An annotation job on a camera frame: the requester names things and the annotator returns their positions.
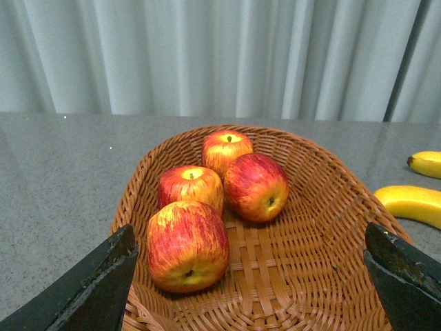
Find red yellow apple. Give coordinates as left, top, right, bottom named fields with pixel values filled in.
left=201, top=130, right=254, bottom=180
left=158, top=165, right=224, bottom=214
left=147, top=201, right=229, bottom=293

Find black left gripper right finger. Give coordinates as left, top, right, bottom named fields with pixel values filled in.
left=363, top=222, right=440, bottom=330

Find grey pleated curtain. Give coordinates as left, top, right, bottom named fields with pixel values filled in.
left=1, top=1, right=440, bottom=123

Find yellow banana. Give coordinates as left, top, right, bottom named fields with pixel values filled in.
left=407, top=151, right=441, bottom=179
left=373, top=185, right=440, bottom=229

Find red apple sideways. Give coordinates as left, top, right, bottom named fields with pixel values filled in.
left=224, top=152, right=290, bottom=223

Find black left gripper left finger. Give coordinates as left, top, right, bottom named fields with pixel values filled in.
left=1, top=224, right=139, bottom=330

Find brown woven wicker basket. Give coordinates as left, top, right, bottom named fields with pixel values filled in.
left=110, top=126, right=407, bottom=330

